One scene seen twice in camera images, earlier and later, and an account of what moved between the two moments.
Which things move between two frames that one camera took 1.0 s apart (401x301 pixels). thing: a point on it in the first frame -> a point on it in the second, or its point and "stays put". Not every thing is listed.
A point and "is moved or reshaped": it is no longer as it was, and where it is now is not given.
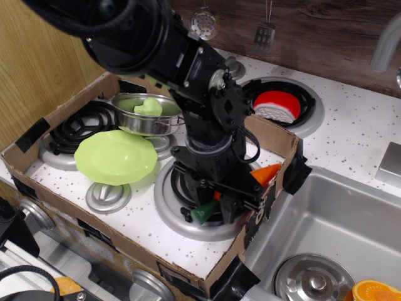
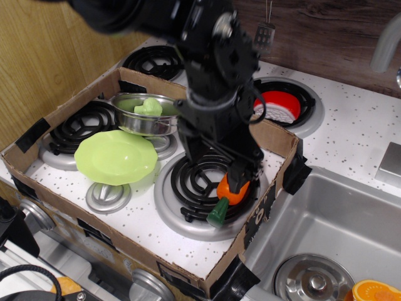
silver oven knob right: [146, 286] stays put
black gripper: [218, 165] -> [222, 118]
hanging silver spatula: [265, 35] stays put
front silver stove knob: [106, 199] stays put
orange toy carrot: [210, 211] is moved or reshaped
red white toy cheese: [279, 105] stays put
